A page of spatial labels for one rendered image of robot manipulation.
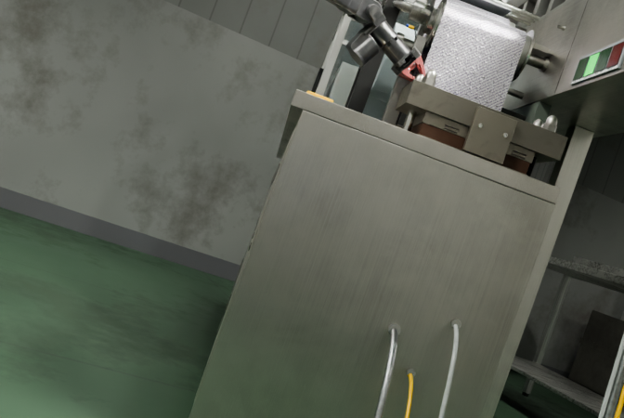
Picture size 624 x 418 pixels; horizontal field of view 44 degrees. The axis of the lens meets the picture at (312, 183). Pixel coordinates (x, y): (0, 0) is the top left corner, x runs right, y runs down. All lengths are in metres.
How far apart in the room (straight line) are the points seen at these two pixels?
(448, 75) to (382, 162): 0.41
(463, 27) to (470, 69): 0.11
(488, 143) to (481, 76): 0.29
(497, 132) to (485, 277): 0.34
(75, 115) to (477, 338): 3.70
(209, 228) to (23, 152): 1.29
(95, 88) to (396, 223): 3.57
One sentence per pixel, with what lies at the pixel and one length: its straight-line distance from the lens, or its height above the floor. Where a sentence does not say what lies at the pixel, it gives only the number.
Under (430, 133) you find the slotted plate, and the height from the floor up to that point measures 0.92.
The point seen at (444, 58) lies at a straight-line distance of 2.08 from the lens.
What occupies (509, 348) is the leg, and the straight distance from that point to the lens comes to 2.28.
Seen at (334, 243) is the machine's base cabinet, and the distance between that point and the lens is 1.75.
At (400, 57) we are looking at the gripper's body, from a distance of 2.04.
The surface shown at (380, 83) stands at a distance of 3.10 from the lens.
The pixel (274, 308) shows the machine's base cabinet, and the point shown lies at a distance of 1.76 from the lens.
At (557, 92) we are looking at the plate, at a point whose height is 1.15.
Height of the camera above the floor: 0.65
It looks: 2 degrees up
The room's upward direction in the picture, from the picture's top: 20 degrees clockwise
